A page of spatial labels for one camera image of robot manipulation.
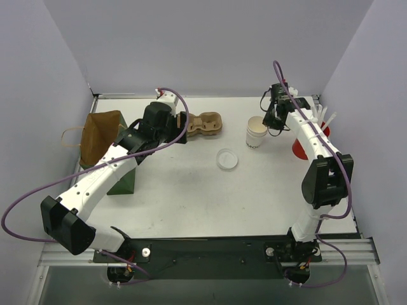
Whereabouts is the white paper coffee cup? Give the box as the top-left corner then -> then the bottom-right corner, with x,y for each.
247,116 -> 267,137

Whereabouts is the clear plastic cup lid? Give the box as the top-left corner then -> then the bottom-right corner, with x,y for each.
216,148 -> 238,170

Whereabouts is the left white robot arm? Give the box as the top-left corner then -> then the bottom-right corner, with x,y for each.
40,88 -> 189,262

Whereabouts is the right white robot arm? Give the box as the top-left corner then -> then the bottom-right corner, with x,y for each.
263,83 -> 354,250

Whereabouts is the white wrapped straw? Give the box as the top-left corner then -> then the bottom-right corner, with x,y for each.
322,112 -> 337,130
313,104 -> 328,125

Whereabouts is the red straw holder cup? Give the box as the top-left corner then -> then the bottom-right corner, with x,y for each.
292,122 -> 331,160

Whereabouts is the brown cardboard cup carrier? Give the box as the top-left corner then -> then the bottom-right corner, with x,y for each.
187,112 -> 223,137

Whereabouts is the green paper bag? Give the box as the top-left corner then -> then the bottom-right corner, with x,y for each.
60,110 -> 138,196

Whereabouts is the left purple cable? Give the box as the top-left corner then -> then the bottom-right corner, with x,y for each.
1,86 -> 191,244

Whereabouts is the purple cable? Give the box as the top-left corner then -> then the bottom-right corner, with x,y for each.
272,60 -> 354,288
1,86 -> 191,244

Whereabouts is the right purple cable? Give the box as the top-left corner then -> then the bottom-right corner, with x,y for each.
272,60 -> 354,288

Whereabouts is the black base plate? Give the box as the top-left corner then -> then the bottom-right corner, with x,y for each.
92,234 -> 322,280

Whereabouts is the aluminium rail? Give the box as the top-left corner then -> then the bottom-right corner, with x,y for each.
38,239 -> 380,267

